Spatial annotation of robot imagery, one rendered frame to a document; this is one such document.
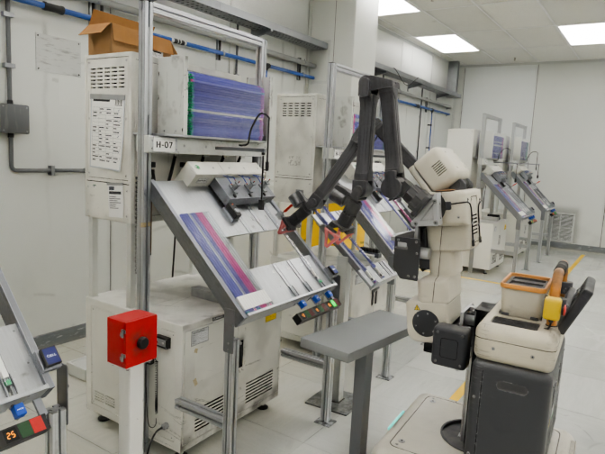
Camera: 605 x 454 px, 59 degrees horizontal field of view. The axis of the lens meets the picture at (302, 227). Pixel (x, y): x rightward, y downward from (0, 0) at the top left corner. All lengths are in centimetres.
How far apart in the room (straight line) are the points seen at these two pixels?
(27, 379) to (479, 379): 136
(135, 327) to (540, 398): 131
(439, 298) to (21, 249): 257
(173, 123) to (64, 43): 160
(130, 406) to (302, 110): 226
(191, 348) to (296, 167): 165
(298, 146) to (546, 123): 668
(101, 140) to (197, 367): 108
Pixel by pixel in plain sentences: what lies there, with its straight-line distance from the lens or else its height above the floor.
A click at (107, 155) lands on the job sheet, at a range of 251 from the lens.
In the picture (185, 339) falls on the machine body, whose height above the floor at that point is 56.
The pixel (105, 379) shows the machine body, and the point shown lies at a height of 25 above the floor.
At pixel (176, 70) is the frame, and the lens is 237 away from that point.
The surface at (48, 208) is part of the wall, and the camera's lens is 375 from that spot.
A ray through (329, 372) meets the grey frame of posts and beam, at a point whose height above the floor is 27.
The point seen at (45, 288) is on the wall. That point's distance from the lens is 383.
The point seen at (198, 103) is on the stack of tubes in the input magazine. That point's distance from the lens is 239.
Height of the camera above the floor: 134
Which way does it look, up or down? 8 degrees down
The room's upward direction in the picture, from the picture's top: 3 degrees clockwise
